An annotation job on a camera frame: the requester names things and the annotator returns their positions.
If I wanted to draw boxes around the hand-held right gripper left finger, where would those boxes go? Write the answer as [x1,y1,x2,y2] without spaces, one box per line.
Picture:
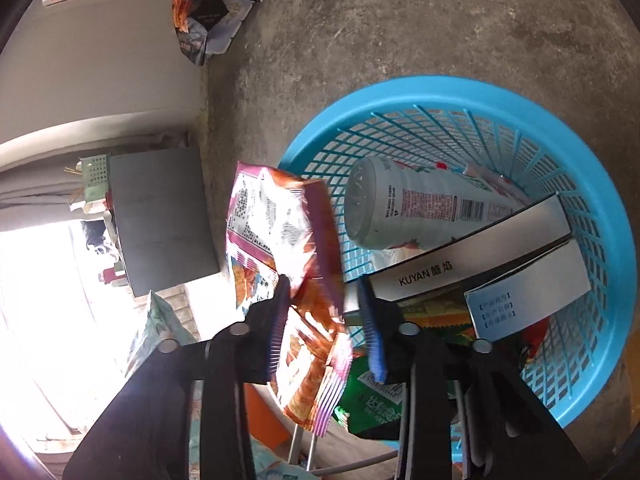
[60,274,293,480]

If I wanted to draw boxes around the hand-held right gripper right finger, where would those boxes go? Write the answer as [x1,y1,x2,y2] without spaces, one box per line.
[356,276,591,480]

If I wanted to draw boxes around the green snack bag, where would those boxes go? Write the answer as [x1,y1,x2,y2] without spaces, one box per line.
[332,310,471,436]

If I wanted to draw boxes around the pink snack bag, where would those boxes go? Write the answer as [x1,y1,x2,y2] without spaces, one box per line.
[225,161,353,436]

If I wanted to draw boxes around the long white carton box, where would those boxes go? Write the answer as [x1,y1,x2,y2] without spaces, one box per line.
[345,194,572,326]

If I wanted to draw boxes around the white strawberry milk bottle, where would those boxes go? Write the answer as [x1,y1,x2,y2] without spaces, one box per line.
[344,156,526,251]

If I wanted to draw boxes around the white and blue carton box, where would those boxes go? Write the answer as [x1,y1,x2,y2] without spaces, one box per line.
[464,239,592,341]

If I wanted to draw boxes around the blue plastic basket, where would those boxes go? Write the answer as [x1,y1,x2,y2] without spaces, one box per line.
[276,76,632,463]

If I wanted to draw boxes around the grey storage box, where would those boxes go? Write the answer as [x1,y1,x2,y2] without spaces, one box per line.
[107,146,221,298]

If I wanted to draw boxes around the red wrapper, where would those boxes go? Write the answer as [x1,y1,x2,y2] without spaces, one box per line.
[520,317,551,361]

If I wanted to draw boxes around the white and pink packet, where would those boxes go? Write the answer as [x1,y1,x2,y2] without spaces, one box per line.
[462,162,521,201]

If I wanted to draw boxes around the black bag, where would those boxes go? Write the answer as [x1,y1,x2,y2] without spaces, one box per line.
[84,220,110,257]

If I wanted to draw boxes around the green pen basket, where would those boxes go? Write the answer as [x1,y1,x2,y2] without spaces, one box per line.
[80,154,110,201]

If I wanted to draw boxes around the beige curtain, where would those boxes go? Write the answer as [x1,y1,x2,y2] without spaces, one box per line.
[0,130,193,221]

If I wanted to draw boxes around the dark snack bag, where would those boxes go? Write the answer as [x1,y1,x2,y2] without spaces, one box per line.
[171,0,230,67]

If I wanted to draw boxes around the metal frame legs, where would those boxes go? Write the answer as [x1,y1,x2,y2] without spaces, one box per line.
[287,425,401,477]

